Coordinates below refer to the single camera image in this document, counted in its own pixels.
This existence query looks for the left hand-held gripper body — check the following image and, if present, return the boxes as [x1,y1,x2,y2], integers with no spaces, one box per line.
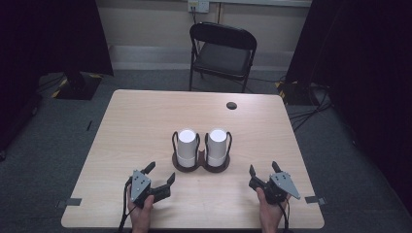
[128,169,172,209]

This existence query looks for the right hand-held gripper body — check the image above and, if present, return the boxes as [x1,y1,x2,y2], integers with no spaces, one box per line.
[257,171,301,206]

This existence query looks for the person's right hand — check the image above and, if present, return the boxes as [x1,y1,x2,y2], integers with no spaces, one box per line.
[255,186,292,228]

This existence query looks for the person's left hand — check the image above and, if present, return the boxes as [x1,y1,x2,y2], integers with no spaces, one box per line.
[126,193,155,228]

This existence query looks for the grey tape strip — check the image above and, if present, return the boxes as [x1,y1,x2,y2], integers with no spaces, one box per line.
[54,197,84,209]
[303,195,327,206]

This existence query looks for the white cup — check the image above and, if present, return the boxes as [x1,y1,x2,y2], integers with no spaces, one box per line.
[206,128,228,168]
[176,128,198,169]

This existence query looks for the dark double cup holder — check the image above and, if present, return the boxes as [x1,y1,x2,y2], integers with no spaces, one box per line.
[170,130,233,174]

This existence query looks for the black stand base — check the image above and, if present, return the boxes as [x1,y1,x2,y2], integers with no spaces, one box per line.
[51,71,105,101]
[274,80,315,107]

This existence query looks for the black folding chair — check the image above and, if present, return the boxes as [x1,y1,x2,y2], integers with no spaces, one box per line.
[189,21,258,94]

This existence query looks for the black curtain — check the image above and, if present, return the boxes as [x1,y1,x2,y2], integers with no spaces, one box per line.
[284,0,412,208]
[0,0,115,153]

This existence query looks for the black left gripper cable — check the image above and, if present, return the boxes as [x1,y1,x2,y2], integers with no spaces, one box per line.
[117,177,134,233]

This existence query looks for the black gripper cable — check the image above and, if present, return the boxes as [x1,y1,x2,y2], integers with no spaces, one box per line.
[277,199,292,233]
[117,177,134,233]

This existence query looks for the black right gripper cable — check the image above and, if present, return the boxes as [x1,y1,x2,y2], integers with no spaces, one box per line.
[277,199,292,233]

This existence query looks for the black floor cables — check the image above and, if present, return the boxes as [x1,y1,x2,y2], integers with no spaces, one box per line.
[287,82,334,133]

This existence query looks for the grey wall cable duct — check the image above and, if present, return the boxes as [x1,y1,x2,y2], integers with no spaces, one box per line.
[209,0,313,9]

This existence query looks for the white wall socket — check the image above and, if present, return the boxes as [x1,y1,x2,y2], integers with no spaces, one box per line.
[187,0,211,15]

